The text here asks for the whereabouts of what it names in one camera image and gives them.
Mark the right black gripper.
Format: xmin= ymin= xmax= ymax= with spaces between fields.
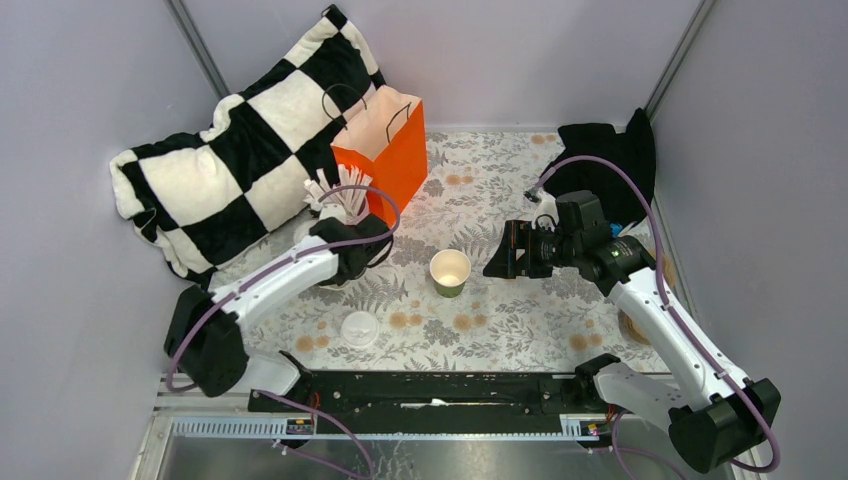
xmin=481 ymin=219 xmax=581 ymax=279

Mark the green paper cup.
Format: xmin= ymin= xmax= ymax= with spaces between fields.
xmin=429 ymin=249 xmax=472 ymax=298

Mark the white plastic cup lid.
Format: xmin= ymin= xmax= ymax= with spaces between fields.
xmin=340 ymin=311 xmax=380 ymax=349

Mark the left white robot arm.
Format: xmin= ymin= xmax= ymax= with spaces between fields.
xmin=163 ymin=214 xmax=393 ymax=411

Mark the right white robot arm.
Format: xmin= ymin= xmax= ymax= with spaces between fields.
xmin=483 ymin=190 xmax=781 ymax=474

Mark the pink straw holder cup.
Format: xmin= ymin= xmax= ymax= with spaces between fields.
xmin=303 ymin=165 xmax=372 ymax=224

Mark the stack of white lids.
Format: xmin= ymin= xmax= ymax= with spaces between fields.
xmin=292 ymin=220 xmax=317 ymax=244

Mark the floral tablecloth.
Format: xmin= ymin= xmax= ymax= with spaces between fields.
xmin=247 ymin=132 xmax=665 ymax=373

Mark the orange paper bag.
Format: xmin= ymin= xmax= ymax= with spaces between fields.
xmin=330 ymin=85 xmax=428 ymax=226

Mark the brown cardboard cup carrier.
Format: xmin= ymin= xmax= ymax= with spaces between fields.
xmin=618 ymin=250 xmax=678 ymax=346

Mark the black white checkered pillow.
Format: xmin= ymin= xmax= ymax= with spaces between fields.
xmin=109 ymin=5 xmax=385 ymax=286

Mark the black cloth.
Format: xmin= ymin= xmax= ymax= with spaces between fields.
xmin=543 ymin=108 xmax=656 ymax=227

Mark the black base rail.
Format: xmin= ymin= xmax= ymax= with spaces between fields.
xmin=285 ymin=370 xmax=622 ymax=435

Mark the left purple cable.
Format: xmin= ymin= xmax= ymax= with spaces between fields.
xmin=164 ymin=185 xmax=403 ymax=480

